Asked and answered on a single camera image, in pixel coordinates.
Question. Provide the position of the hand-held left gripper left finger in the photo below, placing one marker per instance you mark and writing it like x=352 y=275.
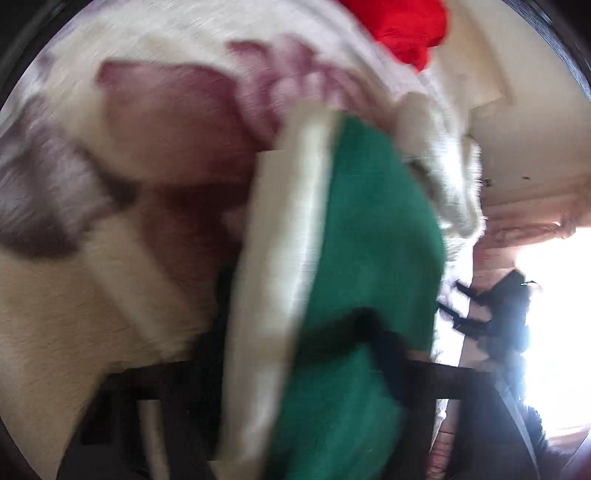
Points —
x=138 y=383

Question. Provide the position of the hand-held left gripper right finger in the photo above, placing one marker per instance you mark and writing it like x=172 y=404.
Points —
x=392 y=364

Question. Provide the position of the white knit sweater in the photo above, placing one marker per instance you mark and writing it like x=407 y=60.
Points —
x=452 y=184

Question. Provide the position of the cream bed headboard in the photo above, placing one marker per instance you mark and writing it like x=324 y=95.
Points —
x=480 y=87

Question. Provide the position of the red quilt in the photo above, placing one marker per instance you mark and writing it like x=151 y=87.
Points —
x=397 y=27

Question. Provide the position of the green varsity jacket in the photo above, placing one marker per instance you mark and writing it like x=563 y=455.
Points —
x=369 y=254

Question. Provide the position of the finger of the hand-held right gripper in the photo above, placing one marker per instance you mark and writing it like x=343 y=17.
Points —
x=464 y=321
x=468 y=290

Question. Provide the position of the floral bed blanket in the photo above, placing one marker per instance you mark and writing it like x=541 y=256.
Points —
x=161 y=115

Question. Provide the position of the pink floral curtain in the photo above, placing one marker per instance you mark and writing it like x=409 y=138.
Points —
x=517 y=230

